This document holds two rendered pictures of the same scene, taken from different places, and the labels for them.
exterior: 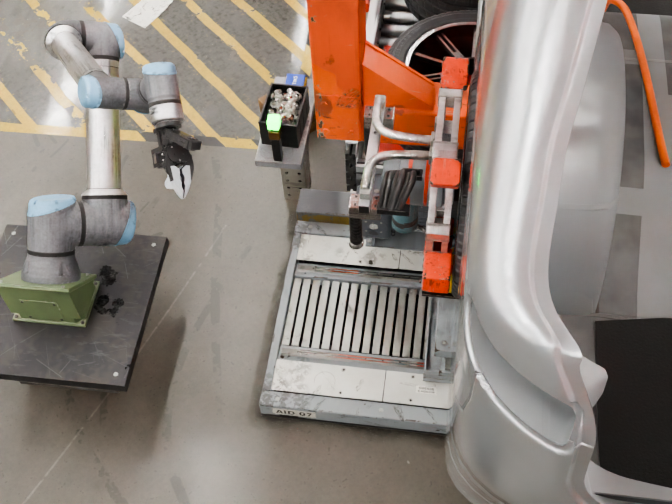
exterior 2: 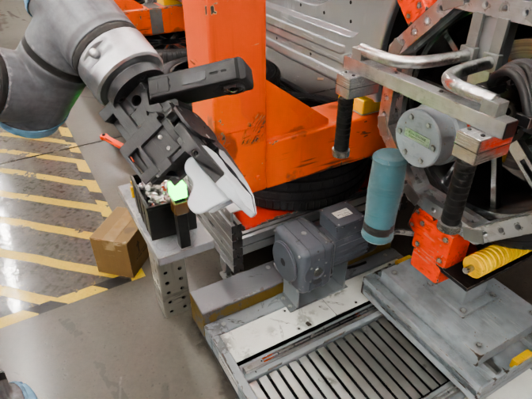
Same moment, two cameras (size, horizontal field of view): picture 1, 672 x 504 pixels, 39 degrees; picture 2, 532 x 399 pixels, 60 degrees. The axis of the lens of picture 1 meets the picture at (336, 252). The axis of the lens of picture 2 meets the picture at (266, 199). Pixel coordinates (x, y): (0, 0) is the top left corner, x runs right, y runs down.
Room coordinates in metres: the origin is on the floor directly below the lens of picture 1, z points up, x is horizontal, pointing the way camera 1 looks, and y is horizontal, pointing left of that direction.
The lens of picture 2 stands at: (1.33, 0.66, 1.29)
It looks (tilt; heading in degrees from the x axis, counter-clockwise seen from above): 34 degrees down; 319
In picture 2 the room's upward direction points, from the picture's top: straight up
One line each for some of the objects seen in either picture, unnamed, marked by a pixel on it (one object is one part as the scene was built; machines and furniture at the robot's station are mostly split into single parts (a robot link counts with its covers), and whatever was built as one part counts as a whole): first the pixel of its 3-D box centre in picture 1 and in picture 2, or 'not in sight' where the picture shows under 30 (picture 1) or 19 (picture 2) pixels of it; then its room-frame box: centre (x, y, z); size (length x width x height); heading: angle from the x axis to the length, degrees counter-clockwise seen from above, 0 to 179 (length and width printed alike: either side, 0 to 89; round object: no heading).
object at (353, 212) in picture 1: (365, 206); (483, 141); (1.63, -0.09, 0.93); 0.09 x 0.05 x 0.05; 79
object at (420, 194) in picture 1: (418, 181); (450, 128); (1.77, -0.25, 0.85); 0.21 x 0.14 x 0.14; 79
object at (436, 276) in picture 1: (436, 272); not in sight; (1.44, -0.27, 0.85); 0.09 x 0.08 x 0.07; 169
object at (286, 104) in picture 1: (284, 114); (163, 199); (2.40, 0.15, 0.51); 0.20 x 0.14 x 0.13; 166
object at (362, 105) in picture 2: not in sight; (366, 97); (2.23, -0.55, 0.71); 0.14 x 0.14 x 0.05; 79
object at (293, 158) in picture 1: (288, 121); (162, 214); (2.44, 0.14, 0.44); 0.43 x 0.17 x 0.03; 169
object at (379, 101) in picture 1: (405, 112); (416, 37); (1.88, -0.22, 1.03); 0.19 x 0.18 x 0.11; 79
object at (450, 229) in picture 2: (355, 227); (457, 194); (1.63, -0.06, 0.83); 0.04 x 0.04 x 0.16
